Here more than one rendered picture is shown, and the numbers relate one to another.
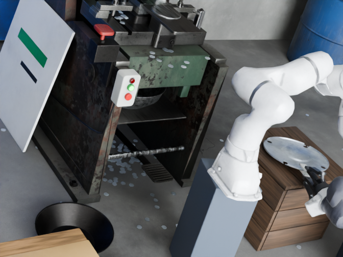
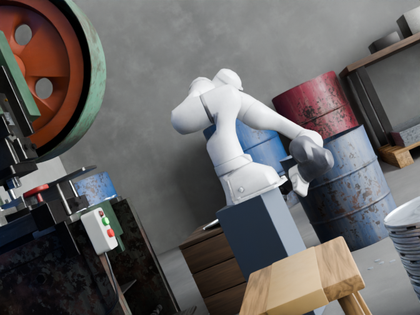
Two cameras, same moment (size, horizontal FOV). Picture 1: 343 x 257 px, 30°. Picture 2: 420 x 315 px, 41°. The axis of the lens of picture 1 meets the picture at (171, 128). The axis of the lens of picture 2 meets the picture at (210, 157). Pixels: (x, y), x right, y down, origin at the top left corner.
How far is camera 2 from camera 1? 1.55 m
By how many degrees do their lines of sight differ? 48
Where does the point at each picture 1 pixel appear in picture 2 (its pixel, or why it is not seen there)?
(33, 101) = not seen: outside the picture
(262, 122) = (231, 116)
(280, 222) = not seen: hidden behind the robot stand
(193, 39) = (82, 202)
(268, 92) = (212, 92)
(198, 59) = (106, 205)
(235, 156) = (241, 164)
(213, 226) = (285, 238)
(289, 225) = not seen: hidden behind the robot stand
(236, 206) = (279, 207)
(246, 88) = (195, 109)
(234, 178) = (260, 173)
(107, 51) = (55, 207)
